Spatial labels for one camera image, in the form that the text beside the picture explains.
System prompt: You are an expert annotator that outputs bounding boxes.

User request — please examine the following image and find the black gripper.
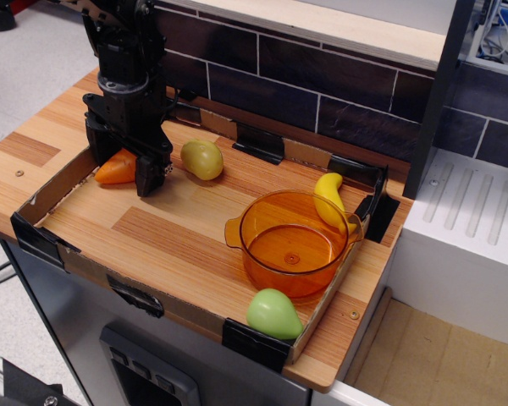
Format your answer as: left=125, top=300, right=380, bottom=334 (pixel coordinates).
left=83, top=80, right=173, bottom=197

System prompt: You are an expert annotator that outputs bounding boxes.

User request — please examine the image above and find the beige wooden shelf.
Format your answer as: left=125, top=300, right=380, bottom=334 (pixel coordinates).
left=172, top=0, right=445, bottom=72

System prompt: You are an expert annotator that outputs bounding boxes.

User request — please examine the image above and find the green toy pear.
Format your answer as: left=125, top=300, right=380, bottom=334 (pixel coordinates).
left=246, top=288, right=303, bottom=340

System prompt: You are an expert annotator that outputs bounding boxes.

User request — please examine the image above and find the yellow toy banana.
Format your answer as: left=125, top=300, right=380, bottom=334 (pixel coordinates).
left=314, top=173, right=357, bottom=234

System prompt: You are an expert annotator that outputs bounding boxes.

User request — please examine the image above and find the grey toy oven panel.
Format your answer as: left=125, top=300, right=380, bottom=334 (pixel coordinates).
left=100, top=326, right=202, bottom=406

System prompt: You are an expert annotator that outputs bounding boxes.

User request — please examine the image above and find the yellow toy potato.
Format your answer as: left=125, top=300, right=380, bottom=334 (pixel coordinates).
left=180, top=140, right=224, bottom=181

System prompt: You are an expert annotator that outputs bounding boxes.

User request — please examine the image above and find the dark grey vertical post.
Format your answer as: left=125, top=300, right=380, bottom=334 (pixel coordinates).
left=403, top=0, right=475, bottom=200

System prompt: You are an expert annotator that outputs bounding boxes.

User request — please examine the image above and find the orange toy carrot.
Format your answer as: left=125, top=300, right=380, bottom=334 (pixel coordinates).
left=94, top=149, right=136, bottom=184

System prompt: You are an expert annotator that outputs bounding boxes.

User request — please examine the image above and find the white toy sink drainboard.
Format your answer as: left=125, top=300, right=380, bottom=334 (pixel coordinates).
left=388, top=150, right=508, bottom=343

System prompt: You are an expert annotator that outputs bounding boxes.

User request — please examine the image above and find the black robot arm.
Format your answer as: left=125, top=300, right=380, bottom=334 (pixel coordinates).
left=81, top=1, right=173, bottom=197

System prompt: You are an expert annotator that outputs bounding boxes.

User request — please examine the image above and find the orange transparent plastic pot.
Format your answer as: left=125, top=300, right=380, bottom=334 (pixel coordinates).
left=224, top=190, right=363, bottom=299

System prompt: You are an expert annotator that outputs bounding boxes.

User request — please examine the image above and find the cardboard fence with black tape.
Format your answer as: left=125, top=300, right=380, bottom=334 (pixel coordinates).
left=9, top=86, right=401, bottom=374

